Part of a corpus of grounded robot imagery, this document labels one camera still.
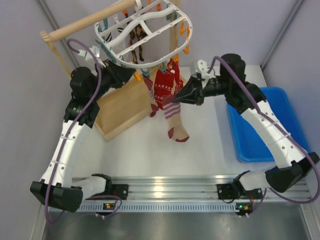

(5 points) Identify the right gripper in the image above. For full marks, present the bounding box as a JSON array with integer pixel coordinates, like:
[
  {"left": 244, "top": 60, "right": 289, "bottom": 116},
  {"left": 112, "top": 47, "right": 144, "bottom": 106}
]
[{"left": 172, "top": 75, "right": 231, "bottom": 106}]

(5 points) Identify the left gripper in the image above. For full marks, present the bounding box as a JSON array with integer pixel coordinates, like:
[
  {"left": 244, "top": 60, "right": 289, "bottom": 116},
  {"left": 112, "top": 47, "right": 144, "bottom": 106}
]
[{"left": 88, "top": 58, "right": 136, "bottom": 102}]

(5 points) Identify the red christmas sock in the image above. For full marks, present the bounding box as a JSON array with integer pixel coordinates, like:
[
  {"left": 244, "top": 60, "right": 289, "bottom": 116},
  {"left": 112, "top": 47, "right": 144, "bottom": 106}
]
[
  {"left": 167, "top": 59, "right": 184, "bottom": 95},
  {"left": 153, "top": 69, "right": 174, "bottom": 110}
]

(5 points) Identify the white plastic sock hanger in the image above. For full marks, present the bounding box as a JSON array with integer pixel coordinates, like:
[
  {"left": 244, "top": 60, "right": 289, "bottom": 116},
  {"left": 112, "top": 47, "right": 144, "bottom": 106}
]
[{"left": 94, "top": 0, "right": 193, "bottom": 69}]

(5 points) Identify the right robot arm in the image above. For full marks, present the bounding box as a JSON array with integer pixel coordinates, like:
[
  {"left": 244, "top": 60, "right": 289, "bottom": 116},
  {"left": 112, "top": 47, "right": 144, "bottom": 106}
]
[{"left": 172, "top": 53, "right": 320, "bottom": 199}]

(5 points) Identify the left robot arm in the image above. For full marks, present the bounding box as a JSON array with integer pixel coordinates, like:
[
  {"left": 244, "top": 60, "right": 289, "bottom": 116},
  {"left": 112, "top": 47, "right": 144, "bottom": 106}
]
[{"left": 30, "top": 60, "right": 135, "bottom": 213}]

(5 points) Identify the brown argyle sock on hanger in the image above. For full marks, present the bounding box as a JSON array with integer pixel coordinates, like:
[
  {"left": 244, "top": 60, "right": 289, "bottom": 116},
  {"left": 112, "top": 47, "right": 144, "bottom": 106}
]
[{"left": 126, "top": 14, "right": 147, "bottom": 65}]

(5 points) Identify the wooden drying rack stand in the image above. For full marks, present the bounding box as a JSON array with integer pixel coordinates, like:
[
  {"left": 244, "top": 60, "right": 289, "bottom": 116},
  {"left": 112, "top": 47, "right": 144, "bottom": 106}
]
[{"left": 40, "top": 0, "right": 186, "bottom": 142}]

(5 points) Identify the blue plastic bin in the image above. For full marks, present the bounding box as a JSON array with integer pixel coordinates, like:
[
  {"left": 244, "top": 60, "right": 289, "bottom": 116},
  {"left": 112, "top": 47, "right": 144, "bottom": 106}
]
[{"left": 226, "top": 87, "right": 311, "bottom": 163}]

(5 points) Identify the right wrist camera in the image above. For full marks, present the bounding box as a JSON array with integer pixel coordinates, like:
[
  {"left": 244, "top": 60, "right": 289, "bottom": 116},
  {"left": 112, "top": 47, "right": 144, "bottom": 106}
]
[{"left": 190, "top": 60, "right": 211, "bottom": 81}]

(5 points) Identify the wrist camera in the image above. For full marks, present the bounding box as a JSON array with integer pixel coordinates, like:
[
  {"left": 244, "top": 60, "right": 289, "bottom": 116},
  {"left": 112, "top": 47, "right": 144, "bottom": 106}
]
[
  {"left": 77, "top": 45, "right": 106, "bottom": 67},
  {"left": 190, "top": 60, "right": 211, "bottom": 81}
]

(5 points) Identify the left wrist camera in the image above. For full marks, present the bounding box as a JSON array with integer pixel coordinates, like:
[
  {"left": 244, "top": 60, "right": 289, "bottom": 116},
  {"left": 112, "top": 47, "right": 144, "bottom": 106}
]
[{"left": 77, "top": 45, "right": 106, "bottom": 67}]

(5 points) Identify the aluminium mounting rail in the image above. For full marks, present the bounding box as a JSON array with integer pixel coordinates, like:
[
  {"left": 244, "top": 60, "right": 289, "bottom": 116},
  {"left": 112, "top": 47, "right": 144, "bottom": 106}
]
[{"left": 69, "top": 173, "right": 312, "bottom": 213}]

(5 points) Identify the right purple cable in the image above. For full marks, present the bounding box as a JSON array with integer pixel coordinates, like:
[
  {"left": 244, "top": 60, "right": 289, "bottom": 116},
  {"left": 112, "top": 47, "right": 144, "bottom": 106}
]
[{"left": 207, "top": 56, "right": 320, "bottom": 218}]

